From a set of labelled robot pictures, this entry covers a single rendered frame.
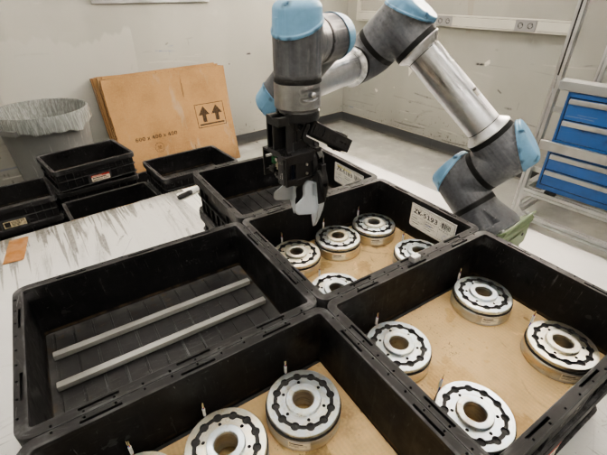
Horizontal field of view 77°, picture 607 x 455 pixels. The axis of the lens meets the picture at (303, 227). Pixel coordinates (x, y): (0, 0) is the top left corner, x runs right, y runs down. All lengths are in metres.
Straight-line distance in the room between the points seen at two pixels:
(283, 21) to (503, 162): 0.67
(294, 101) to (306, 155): 0.09
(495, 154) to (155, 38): 2.97
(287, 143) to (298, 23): 0.17
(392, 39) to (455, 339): 0.69
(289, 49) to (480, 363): 0.57
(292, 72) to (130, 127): 2.83
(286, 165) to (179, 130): 2.90
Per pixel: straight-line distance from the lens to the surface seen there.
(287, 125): 0.63
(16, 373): 0.63
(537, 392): 0.71
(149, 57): 3.57
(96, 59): 3.47
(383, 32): 1.04
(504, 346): 0.76
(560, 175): 2.66
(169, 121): 3.47
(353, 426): 0.60
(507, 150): 1.06
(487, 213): 1.10
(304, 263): 0.80
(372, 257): 0.88
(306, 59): 0.60
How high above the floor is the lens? 1.34
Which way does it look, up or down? 32 degrees down
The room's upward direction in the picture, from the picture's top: straight up
